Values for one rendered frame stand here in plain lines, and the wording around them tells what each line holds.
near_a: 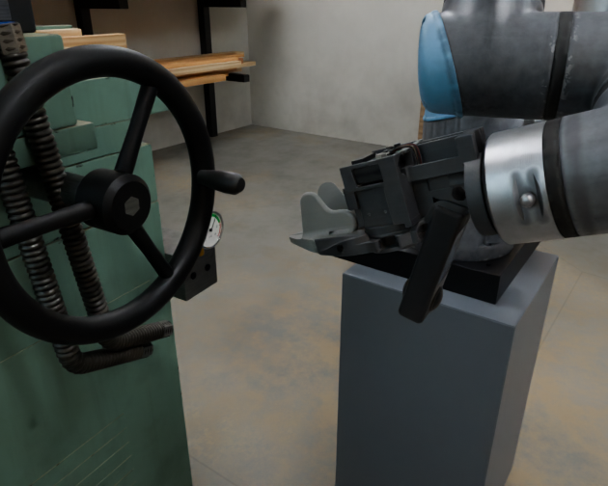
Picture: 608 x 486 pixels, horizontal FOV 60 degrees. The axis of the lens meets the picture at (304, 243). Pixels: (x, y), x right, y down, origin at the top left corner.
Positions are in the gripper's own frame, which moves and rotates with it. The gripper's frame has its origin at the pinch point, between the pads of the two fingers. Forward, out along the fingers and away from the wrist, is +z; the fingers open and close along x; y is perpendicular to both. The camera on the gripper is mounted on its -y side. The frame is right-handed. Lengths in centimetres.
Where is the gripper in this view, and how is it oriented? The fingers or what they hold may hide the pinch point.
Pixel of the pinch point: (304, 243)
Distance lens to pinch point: 55.0
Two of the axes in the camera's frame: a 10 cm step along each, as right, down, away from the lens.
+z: -8.0, 1.1, 5.8
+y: -2.9, -9.3, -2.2
